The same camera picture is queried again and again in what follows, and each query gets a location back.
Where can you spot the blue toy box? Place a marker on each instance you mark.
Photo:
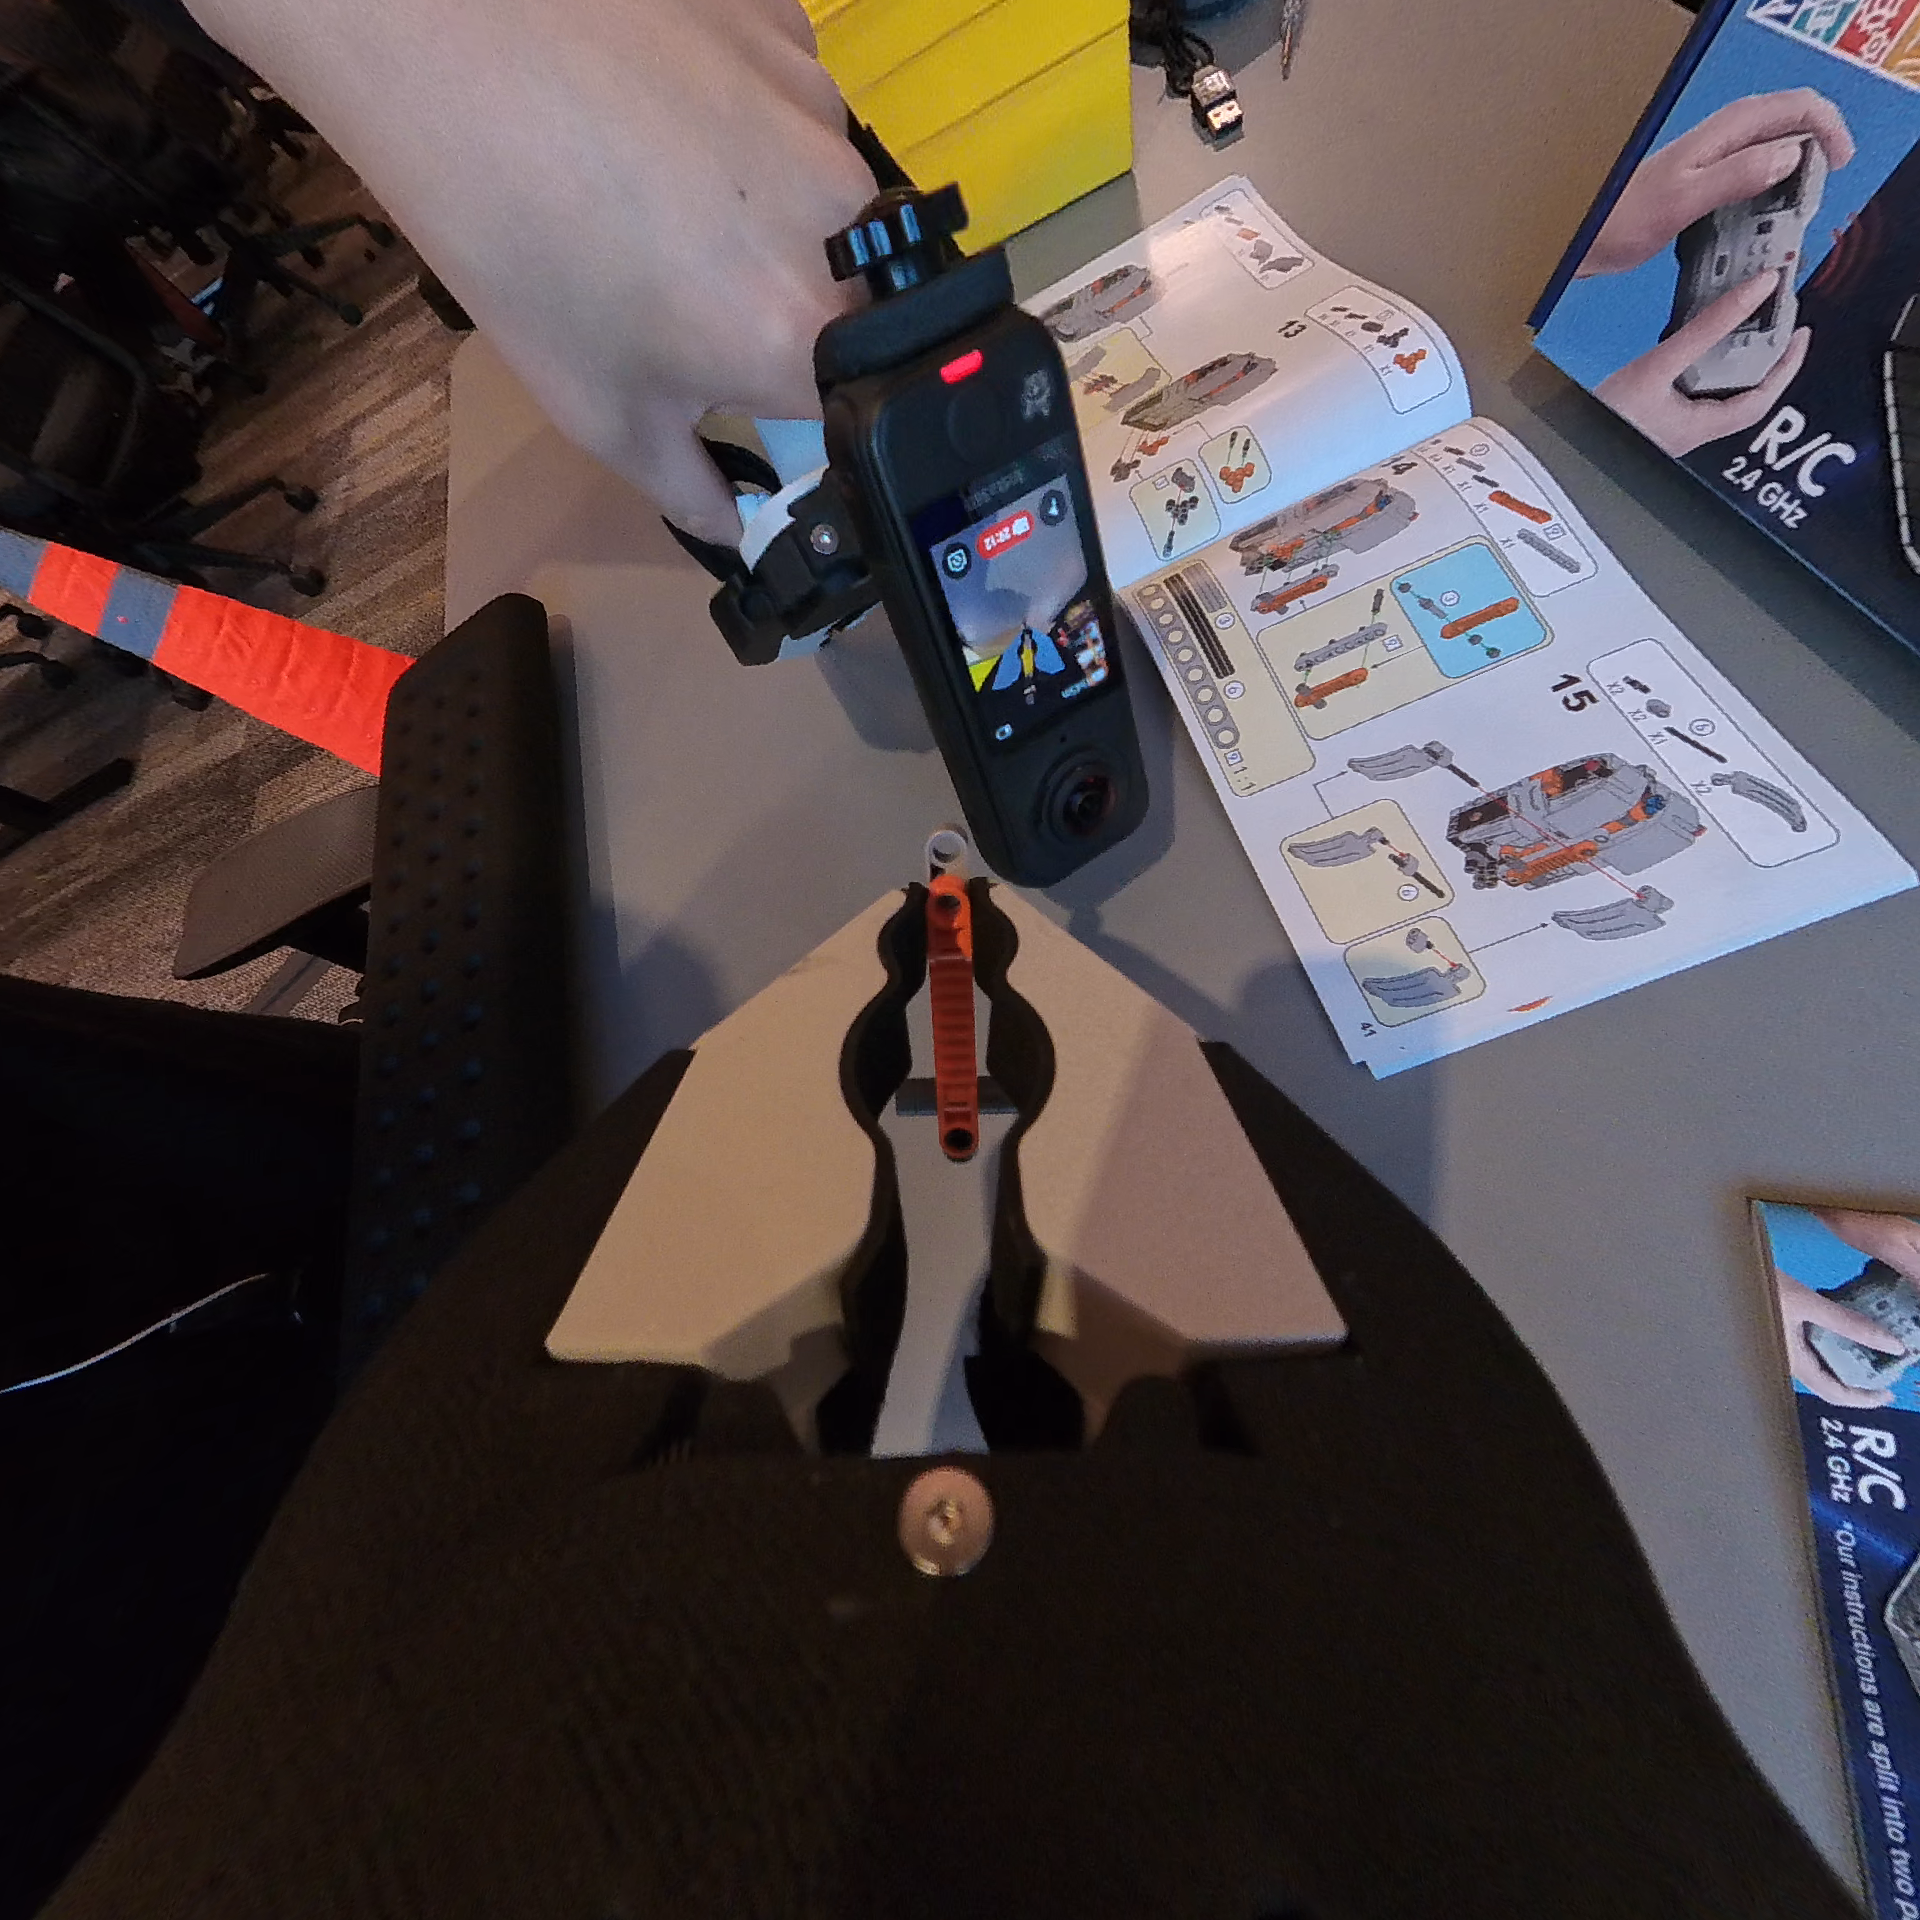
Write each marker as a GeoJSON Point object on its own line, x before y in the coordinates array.
{"type": "Point", "coordinates": [1799, 224]}

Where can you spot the person's left hand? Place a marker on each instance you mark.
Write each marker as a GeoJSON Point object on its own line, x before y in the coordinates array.
{"type": "Point", "coordinates": [629, 271]}

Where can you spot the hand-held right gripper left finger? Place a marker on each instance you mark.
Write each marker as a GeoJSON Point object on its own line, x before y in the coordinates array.
{"type": "Point", "coordinates": [720, 1200]}

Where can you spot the grey flat armrest pad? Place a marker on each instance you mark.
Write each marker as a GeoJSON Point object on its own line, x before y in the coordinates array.
{"type": "Point", "coordinates": [284, 885]}

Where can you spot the small black usb dongle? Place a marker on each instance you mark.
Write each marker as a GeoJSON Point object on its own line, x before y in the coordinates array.
{"type": "Point", "coordinates": [1215, 108]}

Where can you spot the orange grey striped tape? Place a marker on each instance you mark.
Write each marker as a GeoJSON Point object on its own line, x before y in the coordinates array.
{"type": "Point", "coordinates": [255, 644]}

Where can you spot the small white toy pin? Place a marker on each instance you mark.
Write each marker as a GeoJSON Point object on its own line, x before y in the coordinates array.
{"type": "Point", "coordinates": [944, 849]}

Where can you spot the open instruction booklet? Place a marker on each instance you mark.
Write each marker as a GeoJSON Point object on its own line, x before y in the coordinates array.
{"type": "Point", "coordinates": [1500, 751]}

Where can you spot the grey desk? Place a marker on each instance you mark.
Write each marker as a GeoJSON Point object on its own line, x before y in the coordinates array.
{"type": "Point", "coordinates": [1575, 1200]}

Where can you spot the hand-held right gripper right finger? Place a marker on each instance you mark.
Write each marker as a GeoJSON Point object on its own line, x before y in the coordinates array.
{"type": "Point", "coordinates": [1154, 1200]}

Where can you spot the yellow plastic bin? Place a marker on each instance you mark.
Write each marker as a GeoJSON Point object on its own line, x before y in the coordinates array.
{"type": "Point", "coordinates": [991, 105]}

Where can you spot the black office chair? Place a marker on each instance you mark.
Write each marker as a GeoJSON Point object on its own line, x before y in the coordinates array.
{"type": "Point", "coordinates": [149, 493]}
{"type": "Point", "coordinates": [269, 240]}

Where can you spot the orange toy beam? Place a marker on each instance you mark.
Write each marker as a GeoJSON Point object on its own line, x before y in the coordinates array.
{"type": "Point", "coordinates": [953, 1019]}

